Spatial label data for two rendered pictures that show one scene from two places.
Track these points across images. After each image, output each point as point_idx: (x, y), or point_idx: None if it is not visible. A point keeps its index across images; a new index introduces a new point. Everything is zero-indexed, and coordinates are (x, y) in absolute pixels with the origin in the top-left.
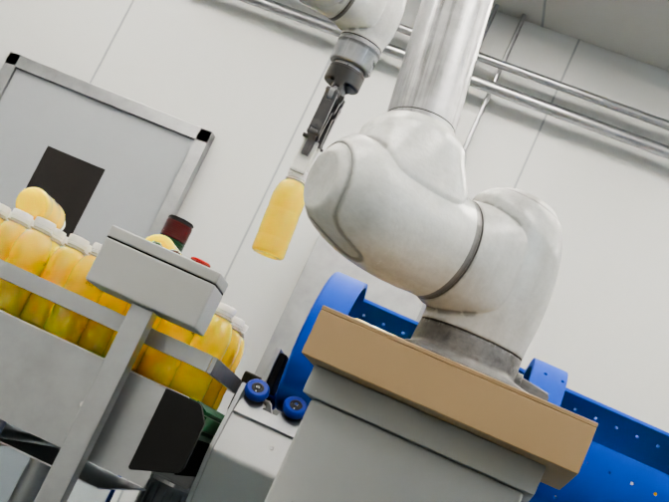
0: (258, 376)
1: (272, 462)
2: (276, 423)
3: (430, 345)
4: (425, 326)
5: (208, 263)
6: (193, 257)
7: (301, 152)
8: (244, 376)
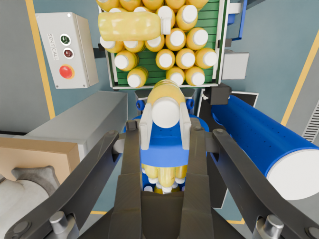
0: (210, 95)
1: (137, 114)
2: (139, 114)
3: (15, 177)
4: (17, 179)
5: (64, 77)
6: (60, 68)
7: (137, 118)
8: (210, 87)
